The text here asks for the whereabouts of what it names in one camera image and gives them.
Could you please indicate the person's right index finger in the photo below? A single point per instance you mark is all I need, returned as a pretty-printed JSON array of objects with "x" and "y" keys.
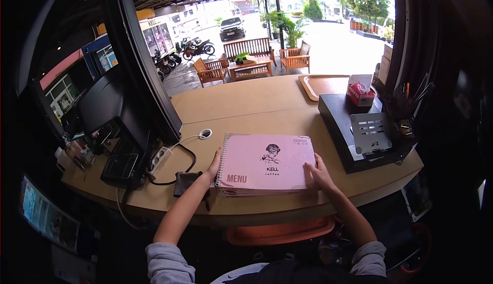
[{"x": 318, "y": 159}]

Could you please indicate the wooden coffee table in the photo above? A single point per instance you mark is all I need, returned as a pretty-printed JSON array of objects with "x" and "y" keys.
[{"x": 250, "y": 70}]

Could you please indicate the person's left hand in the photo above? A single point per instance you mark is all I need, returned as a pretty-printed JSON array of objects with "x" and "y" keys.
[{"x": 212, "y": 168}]

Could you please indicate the pink spiral menu book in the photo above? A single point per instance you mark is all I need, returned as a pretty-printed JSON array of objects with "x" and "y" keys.
[{"x": 265, "y": 164}]

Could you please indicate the row of parked motorcycles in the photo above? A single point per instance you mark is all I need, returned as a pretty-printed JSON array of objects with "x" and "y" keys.
[{"x": 181, "y": 54}]

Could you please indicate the dark parked car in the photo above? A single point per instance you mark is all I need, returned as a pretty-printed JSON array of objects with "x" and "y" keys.
[{"x": 232, "y": 27}]

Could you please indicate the black pen holder with pens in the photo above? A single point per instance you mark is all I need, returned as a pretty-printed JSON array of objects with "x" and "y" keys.
[{"x": 404, "y": 104}]

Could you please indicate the dark grey cloth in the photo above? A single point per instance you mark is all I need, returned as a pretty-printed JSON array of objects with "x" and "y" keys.
[{"x": 185, "y": 182}]

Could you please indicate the red tissue box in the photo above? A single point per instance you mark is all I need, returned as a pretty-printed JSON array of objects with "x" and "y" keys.
[{"x": 360, "y": 94}]

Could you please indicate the person's body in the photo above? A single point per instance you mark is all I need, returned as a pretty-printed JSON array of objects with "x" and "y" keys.
[{"x": 269, "y": 274}]

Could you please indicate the black point-of-sale terminal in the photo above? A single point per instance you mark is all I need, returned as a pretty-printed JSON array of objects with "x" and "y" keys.
[{"x": 111, "y": 129}]

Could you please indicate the person's right hand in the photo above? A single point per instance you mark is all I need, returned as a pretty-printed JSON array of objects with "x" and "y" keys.
[{"x": 320, "y": 176}]

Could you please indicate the orange plastic chair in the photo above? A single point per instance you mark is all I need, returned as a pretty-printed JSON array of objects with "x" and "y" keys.
[{"x": 279, "y": 232}]

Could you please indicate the black cash drawer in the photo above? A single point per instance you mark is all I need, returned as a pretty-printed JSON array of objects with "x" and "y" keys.
[{"x": 342, "y": 129}]

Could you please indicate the display screen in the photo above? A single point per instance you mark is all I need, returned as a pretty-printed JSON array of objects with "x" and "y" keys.
[{"x": 46, "y": 214}]

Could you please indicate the potted green plant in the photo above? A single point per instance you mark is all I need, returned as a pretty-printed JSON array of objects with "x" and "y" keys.
[{"x": 287, "y": 29}]

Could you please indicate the wooden armchair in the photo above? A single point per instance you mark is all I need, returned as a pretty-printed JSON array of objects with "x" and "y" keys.
[
  {"x": 296, "y": 58},
  {"x": 210, "y": 72}
]

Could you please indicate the wooden serving tray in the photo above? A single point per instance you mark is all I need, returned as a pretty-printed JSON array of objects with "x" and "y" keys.
[{"x": 321, "y": 85}]

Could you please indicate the wooden slatted bench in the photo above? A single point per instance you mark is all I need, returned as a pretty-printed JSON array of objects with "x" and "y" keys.
[{"x": 250, "y": 48}]

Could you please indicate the person's left thumb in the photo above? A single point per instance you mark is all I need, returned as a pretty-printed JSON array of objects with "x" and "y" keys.
[{"x": 218, "y": 156}]

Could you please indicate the grey metal stand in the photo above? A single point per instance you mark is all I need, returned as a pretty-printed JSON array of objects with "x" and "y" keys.
[{"x": 370, "y": 131}]

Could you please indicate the person's right thumb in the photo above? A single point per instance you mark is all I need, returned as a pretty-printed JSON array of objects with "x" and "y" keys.
[{"x": 309, "y": 166}]

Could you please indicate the white power strip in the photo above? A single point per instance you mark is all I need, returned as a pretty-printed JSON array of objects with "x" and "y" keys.
[{"x": 160, "y": 157}]

